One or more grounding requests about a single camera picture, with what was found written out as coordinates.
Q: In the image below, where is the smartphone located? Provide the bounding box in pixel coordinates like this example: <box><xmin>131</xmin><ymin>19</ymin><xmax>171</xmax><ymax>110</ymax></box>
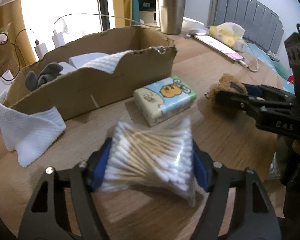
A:
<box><xmin>194</xmin><ymin>34</ymin><xmax>246</xmax><ymax>63</ymax></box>

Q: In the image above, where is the steel tumbler with black lid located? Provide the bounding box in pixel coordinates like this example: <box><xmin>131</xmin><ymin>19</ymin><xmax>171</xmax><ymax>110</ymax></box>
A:
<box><xmin>158</xmin><ymin>0</ymin><xmax>187</xmax><ymax>35</ymax></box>

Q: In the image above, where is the white paper towel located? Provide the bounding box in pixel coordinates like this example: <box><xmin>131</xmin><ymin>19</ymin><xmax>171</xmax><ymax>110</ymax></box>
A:
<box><xmin>0</xmin><ymin>102</ymin><xmax>67</xmax><ymax>168</ymax></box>
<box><xmin>59</xmin><ymin>50</ymin><xmax>133</xmax><ymax>75</ymax></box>

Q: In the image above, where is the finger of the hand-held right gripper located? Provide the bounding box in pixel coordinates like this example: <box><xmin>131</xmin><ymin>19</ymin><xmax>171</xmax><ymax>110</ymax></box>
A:
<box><xmin>216</xmin><ymin>89</ymin><xmax>295</xmax><ymax>116</ymax></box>
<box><xmin>241</xmin><ymin>83</ymin><xmax>295</xmax><ymax>101</ymax></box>

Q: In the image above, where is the teal curtain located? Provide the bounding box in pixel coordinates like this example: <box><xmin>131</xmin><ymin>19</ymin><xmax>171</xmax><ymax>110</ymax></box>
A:
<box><xmin>131</xmin><ymin>0</ymin><xmax>141</xmax><ymax>26</ymax></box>

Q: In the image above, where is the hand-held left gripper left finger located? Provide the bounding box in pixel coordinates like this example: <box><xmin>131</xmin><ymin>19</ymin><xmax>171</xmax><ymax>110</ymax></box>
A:
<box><xmin>17</xmin><ymin>140</ymin><xmax>113</xmax><ymax>240</ymax></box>

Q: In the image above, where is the yellow tissue pack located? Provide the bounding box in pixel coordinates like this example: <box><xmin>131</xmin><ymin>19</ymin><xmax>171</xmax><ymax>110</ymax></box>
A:
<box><xmin>209</xmin><ymin>22</ymin><xmax>246</xmax><ymax>52</ymax></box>

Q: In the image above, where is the brown plush bear keychain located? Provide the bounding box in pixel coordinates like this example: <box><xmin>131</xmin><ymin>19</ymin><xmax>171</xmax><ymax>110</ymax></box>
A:
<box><xmin>204</xmin><ymin>73</ymin><xmax>248</xmax><ymax>118</ymax></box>

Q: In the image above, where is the grey plush toy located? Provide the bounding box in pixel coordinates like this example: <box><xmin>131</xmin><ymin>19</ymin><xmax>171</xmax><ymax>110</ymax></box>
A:
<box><xmin>25</xmin><ymin>62</ymin><xmax>65</xmax><ymax>92</ymax></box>

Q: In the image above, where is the cartoon print tissue pack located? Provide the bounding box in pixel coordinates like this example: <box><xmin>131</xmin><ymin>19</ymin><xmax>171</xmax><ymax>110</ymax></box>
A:
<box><xmin>133</xmin><ymin>75</ymin><xmax>197</xmax><ymax>127</ymax></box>

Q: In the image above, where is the small white desk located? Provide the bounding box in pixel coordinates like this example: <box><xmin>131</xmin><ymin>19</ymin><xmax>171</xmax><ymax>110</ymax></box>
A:
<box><xmin>139</xmin><ymin>10</ymin><xmax>158</xmax><ymax>23</ymax></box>

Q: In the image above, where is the white charging cable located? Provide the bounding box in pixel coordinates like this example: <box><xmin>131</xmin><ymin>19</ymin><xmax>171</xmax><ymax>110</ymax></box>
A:
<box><xmin>237</xmin><ymin>42</ymin><xmax>260</xmax><ymax>73</ymax></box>

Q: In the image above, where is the brown cardboard box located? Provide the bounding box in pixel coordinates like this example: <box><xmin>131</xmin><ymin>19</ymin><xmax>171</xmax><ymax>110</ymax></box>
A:
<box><xmin>3</xmin><ymin>24</ymin><xmax>178</xmax><ymax>122</ymax></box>

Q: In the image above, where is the grey bed headboard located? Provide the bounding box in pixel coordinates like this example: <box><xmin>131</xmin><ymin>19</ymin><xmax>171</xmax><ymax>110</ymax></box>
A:
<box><xmin>206</xmin><ymin>0</ymin><xmax>285</xmax><ymax>56</ymax></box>

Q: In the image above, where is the blue printed blanket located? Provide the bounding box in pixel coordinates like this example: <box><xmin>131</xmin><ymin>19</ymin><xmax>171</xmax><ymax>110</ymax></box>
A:
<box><xmin>249</xmin><ymin>42</ymin><xmax>296</xmax><ymax>92</ymax></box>

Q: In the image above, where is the white charger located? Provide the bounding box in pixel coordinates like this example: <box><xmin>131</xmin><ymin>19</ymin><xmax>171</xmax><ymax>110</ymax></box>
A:
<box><xmin>52</xmin><ymin>29</ymin><xmax>66</xmax><ymax>48</ymax></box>
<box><xmin>34</xmin><ymin>43</ymin><xmax>48</xmax><ymax>62</ymax></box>

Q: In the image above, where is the black charging cable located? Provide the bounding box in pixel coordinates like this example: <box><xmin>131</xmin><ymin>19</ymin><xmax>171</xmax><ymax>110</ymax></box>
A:
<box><xmin>0</xmin><ymin>28</ymin><xmax>41</xmax><ymax>48</ymax></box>
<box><xmin>53</xmin><ymin>13</ymin><xmax>143</xmax><ymax>32</ymax></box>

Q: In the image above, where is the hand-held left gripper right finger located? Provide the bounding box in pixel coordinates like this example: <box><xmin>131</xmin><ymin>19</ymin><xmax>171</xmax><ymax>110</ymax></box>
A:
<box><xmin>191</xmin><ymin>141</ymin><xmax>283</xmax><ymax>240</ymax></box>

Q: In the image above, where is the clear bag of cotton swabs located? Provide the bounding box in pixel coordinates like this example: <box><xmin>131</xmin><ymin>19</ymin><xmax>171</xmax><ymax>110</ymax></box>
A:
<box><xmin>99</xmin><ymin>118</ymin><xmax>198</xmax><ymax>207</ymax></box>

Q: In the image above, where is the yellow curtain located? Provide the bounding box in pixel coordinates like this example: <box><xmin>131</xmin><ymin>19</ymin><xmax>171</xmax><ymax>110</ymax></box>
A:
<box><xmin>0</xmin><ymin>4</ymin><xmax>38</xmax><ymax>77</ymax></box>
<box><xmin>109</xmin><ymin>0</ymin><xmax>132</xmax><ymax>28</ymax></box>

